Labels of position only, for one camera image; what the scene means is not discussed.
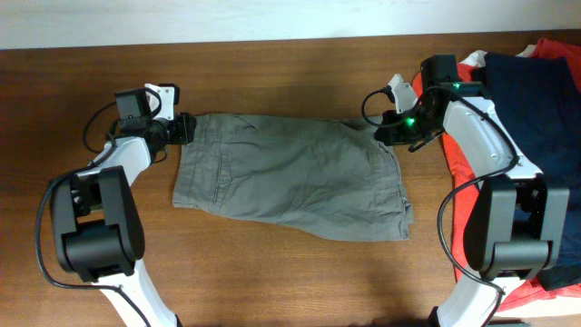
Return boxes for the grey cargo shorts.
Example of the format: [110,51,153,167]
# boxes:
[172,114,413,242]

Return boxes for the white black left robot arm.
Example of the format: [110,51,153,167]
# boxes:
[34,84,197,326]

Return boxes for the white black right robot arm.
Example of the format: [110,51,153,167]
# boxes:
[374,54,569,327]

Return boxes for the red t-shirt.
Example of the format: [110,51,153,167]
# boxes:
[410,37,581,312]

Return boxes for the navy blue garment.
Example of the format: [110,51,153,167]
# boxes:
[472,53,580,291]

